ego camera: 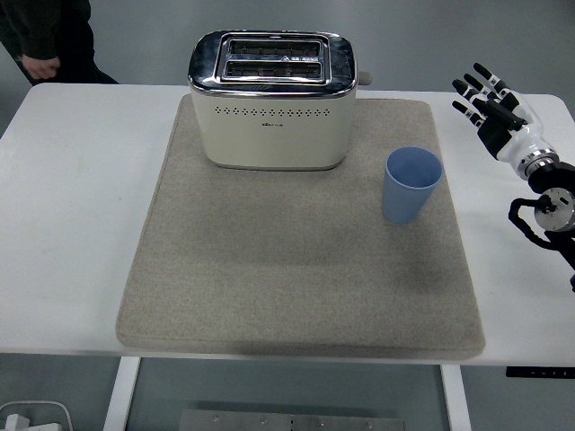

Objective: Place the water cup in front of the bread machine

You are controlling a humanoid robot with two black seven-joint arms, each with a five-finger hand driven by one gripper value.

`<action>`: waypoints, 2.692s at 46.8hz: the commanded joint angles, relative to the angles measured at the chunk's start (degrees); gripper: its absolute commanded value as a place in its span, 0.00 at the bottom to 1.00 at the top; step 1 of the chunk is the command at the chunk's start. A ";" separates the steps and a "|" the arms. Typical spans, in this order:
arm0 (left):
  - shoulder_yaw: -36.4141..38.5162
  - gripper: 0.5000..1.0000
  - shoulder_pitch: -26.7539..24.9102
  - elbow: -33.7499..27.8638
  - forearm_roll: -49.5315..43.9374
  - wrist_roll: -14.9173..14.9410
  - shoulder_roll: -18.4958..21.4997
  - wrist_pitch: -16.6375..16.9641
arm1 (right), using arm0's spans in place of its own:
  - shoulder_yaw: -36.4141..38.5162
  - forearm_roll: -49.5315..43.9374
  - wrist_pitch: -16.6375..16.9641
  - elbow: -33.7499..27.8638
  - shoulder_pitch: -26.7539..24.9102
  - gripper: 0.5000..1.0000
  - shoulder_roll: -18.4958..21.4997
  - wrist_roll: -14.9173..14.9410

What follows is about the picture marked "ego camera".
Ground person's hand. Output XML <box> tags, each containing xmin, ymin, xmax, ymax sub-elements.
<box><xmin>21</xmin><ymin>55</ymin><xmax>61</xmax><ymax>79</ymax></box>

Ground blue ribbed water cup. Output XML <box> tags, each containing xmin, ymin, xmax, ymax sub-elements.
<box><xmin>381</xmin><ymin>145</ymin><xmax>445</xmax><ymax>225</ymax></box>

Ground beige fabric mat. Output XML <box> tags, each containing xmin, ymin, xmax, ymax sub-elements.
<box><xmin>115</xmin><ymin>93</ymin><xmax>487</xmax><ymax>359</ymax></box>

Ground black table control panel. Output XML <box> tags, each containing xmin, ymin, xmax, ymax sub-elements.
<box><xmin>505</xmin><ymin>366</ymin><xmax>575</xmax><ymax>379</ymax></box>

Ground white table leg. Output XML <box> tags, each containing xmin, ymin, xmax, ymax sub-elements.
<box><xmin>439</xmin><ymin>365</ymin><xmax>473</xmax><ymax>431</ymax></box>
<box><xmin>103</xmin><ymin>357</ymin><xmax>141</xmax><ymax>431</ymax></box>

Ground white power plug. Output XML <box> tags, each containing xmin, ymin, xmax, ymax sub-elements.
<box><xmin>3</xmin><ymin>413</ymin><xmax>64</xmax><ymax>431</ymax></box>

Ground cream chrome toaster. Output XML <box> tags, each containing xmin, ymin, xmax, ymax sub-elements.
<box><xmin>187</xmin><ymin>30</ymin><xmax>374</xmax><ymax>172</ymax></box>

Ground person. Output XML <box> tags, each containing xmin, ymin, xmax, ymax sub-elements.
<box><xmin>0</xmin><ymin>0</ymin><xmax>120</xmax><ymax>86</ymax></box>

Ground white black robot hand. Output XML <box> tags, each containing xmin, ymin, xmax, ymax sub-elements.
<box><xmin>451</xmin><ymin>62</ymin><xmax>558</xmax><ymax>177</ymax></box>

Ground white tray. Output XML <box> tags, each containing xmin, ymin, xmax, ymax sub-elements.
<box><xmin>0</xmin><ymin>400</ymin><xmax>72</xmax><ymax>431</ymax></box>

